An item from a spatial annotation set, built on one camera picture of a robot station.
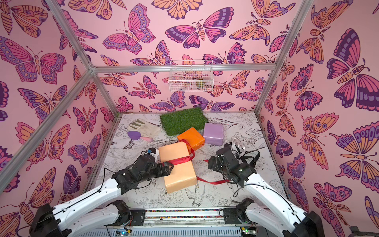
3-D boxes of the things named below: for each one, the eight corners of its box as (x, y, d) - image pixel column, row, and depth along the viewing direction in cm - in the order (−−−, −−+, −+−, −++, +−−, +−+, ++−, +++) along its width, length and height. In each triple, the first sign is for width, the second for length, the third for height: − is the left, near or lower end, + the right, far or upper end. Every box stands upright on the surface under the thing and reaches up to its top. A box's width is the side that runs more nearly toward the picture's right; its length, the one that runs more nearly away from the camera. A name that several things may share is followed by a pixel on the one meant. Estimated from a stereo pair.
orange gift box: (191, 155, 98) (191, 149, 93) (178, 142, 105) (178, 136, 99) (205, 145, 104) (205, 139, 98) (192, 133, 110) (192, 126, 105)
